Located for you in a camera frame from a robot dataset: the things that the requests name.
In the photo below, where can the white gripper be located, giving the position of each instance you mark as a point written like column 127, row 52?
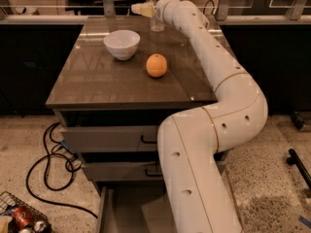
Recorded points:
column 158, row 9

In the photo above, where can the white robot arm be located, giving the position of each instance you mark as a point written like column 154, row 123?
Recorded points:
column 187, row 141

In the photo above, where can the grey drawer cabinet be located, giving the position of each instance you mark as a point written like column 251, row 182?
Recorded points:
column 96, row 89

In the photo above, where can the top grey drawer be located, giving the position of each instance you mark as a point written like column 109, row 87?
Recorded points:
column 110, row 138

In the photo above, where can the grey drawer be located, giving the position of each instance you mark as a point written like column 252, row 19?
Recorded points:
column 121, row 172
column 135, row 209
column 110, row 138

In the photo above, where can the middle grey drawer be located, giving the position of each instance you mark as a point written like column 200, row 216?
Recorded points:
column 121, row 172

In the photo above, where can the bottom grey drawer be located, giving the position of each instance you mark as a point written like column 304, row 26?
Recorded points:
column 135, row 209

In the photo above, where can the white ceramic bowl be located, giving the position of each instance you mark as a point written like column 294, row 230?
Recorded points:
column 122, row 44

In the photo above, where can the orange fruit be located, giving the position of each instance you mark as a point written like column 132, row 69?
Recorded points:
column 156, row 65

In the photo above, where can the black bar on floor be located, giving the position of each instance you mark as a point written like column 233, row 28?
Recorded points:
column 294, row 159

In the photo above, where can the red soda can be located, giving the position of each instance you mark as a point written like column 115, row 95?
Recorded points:
column 22, row 217

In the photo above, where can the silver can top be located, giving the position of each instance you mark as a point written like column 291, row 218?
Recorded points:
column 40, row 226

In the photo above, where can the black wire basket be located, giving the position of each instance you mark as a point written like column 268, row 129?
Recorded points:
column 8, row 202

